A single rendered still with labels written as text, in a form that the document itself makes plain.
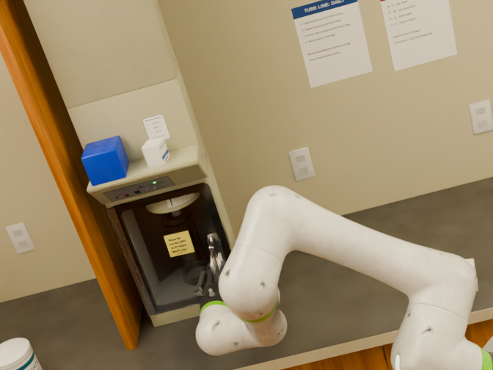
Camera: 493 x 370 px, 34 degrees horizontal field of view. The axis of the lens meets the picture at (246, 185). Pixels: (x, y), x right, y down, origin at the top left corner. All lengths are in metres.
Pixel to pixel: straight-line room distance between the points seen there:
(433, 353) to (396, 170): 1.26
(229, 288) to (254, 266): 0.07
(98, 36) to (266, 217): 0.79
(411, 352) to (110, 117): 1.07
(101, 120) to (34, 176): 0.65
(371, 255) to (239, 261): 0.28
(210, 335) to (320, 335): 0.40
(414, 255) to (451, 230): 0.93
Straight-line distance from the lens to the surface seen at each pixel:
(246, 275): 1.66
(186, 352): 2.48
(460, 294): 1.78
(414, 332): 1.75
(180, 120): 2.29
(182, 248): 2.46
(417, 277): 1.77
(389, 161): 2.87
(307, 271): 2.64
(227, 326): 2.09
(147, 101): 2.27
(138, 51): 2.23
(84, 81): 2.27
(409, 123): 2.83
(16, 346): 2.56
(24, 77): 2.22
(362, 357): 2.40
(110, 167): 2.24
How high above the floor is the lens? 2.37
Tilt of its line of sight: 26 degrees down
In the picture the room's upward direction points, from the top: 17 degrees counter-clockwise
